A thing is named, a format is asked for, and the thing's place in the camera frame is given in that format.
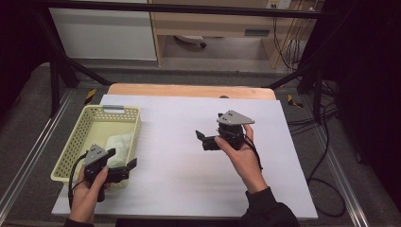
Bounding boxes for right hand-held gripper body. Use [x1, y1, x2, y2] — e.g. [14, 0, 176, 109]
[201, 109, 255, 151]

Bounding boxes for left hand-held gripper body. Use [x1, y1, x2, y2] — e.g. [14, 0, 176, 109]
[83, 144, 131, 202]

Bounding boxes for pale green cloth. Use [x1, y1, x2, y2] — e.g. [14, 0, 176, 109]
[104, 131, 134, 169]

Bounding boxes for pale yellow perforated plastic basket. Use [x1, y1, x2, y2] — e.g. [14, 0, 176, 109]
[50, 104, 142, 190]

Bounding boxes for person's left hand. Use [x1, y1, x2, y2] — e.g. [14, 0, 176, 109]
[69, 166, 112, 221]

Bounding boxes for person's right hand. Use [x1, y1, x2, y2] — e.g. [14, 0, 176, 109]
[215, 123, 269, 194]

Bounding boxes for white foam board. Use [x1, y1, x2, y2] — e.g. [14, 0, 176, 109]
[51, 94, 320, 220]

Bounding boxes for wooden table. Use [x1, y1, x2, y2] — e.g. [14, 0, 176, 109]
[107, 82, 278, 101]

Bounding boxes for yellow black tape marker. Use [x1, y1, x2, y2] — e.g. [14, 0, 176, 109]
[287, 94, 305, 109]
[83, 88, 97, 106]

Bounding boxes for office chair wheel base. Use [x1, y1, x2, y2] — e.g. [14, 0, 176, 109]
[173, 34, 208, 49]

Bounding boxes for light wooden desk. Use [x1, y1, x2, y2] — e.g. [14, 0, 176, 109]
[148, 0, 325, 69]

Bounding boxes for white cabinet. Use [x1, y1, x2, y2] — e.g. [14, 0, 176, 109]
[46, 0, 158, 61]

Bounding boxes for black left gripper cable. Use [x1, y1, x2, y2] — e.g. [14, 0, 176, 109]
[67, 152, 88, 210]

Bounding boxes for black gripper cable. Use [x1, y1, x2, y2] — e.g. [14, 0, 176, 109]
[242, 133, 264, 171]
[67, 152, 88, 210]

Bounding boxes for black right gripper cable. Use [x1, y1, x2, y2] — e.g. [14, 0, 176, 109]
[242, 133, 264, 171]

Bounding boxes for aluminium floor rail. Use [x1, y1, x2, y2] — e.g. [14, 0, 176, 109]
[310, 124, 371, 227]
[0, 89, 76, 218]

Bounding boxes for bundle of black floor cables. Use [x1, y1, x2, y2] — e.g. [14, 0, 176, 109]
[285, 79, 340, 137]

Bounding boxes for hanging black cables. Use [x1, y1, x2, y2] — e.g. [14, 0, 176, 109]
[271, 15, 305, 72]

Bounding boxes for black metal frame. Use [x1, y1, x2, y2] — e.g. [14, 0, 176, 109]
[29, 0, 348, 125]

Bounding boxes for white wall power outlet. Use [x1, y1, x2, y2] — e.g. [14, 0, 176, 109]
[265, 0, 293, 10]

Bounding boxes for looped black floor cable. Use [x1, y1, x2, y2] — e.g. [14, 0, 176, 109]
[306, 103, 347, 218]

